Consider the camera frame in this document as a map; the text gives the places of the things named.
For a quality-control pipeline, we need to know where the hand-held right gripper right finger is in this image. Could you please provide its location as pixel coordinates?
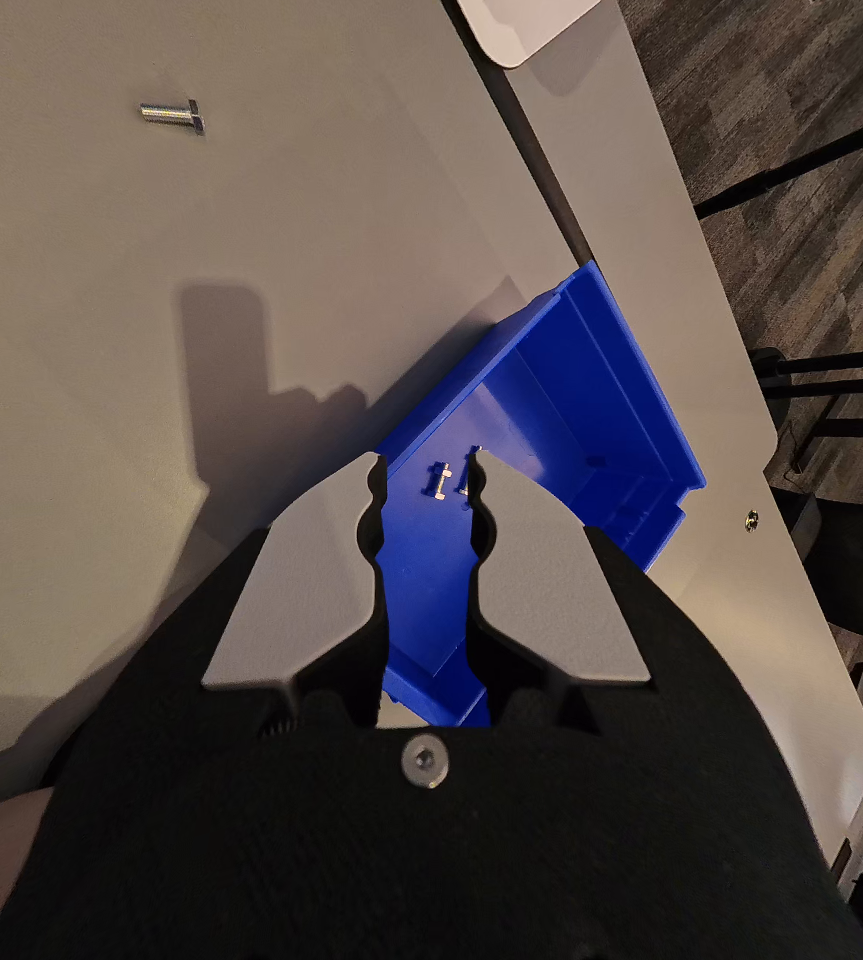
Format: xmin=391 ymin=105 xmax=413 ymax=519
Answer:
xmin=467 ymin=447 xmax=652 ymax=708

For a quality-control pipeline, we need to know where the white tablet stand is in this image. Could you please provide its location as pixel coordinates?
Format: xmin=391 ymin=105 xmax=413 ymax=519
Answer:
xmin=455 ymin=0 xmax=602 ymax=69

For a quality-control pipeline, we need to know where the blue plastic bin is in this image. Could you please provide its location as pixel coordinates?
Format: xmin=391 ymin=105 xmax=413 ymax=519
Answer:
xmin=375 ymin=258 xmax=707 ymax=730

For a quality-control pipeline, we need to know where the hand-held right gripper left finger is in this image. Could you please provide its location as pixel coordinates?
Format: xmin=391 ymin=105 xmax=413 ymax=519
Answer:
xmin=201 ymin=452 xmax=389 ymax=714

